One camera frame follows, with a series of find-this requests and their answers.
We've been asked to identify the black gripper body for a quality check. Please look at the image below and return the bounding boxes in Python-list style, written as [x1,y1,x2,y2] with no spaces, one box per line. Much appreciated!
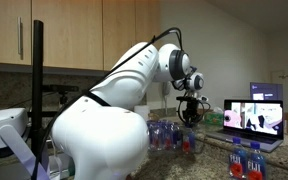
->
[177,96,207,124]

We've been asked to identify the wooden upper cabinets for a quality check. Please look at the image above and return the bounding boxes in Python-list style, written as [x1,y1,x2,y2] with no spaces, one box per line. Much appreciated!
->
[0,0,160,70]

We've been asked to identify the Fiji water bottle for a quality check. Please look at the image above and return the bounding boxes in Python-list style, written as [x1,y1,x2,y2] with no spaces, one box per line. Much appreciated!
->
[228,137,247,180]
[247,142,266,180]
[182,128,195,153]

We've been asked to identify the plastic-wrapped water bottle pack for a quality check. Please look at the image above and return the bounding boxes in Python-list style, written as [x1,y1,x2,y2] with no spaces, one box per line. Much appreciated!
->
[147,120,182,151]

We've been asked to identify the white VR headset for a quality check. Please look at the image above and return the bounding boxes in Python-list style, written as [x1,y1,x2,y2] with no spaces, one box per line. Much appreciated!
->
[0,108,36,175]

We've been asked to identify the computer monitor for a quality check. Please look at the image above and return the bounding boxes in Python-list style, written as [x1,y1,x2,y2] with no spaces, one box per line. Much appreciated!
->
[250,82,283,100]

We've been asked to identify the black camera stand pole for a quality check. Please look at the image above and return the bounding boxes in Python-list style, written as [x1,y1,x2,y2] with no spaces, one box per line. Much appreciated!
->
[31,20,44,157]

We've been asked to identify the open silver laptop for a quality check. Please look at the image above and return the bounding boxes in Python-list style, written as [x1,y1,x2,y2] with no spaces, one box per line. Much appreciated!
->
[206,99,284,153]

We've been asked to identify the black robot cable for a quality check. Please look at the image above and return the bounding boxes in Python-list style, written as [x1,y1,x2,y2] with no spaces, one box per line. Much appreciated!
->
[32,27,185,180]

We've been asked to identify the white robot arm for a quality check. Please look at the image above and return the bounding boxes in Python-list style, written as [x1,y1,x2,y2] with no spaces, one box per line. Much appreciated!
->
[51,42,204,180]

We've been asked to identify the green tissue box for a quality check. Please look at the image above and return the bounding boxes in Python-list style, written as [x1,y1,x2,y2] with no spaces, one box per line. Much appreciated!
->
[204,107,224,126]

